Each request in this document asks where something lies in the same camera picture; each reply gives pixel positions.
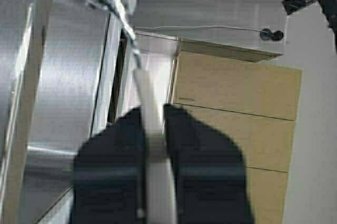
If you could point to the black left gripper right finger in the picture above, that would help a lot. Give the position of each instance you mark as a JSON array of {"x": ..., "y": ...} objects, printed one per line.
[{"x": 209, "y": 171}]

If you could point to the stainless steel sink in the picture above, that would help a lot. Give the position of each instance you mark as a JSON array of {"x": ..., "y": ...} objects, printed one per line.
[{"x": 58, "y": 60}]

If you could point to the white frying pan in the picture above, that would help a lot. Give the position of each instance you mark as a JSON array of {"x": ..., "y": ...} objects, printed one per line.
[{"x": 160, "y": 188}]

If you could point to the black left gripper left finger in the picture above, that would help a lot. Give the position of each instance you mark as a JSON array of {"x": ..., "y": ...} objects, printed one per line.
[{"x": 108, "y": 174}]

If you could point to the wooden lower cabinet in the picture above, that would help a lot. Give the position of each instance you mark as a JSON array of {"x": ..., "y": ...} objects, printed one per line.
[{"x": 255, "y": 104}]

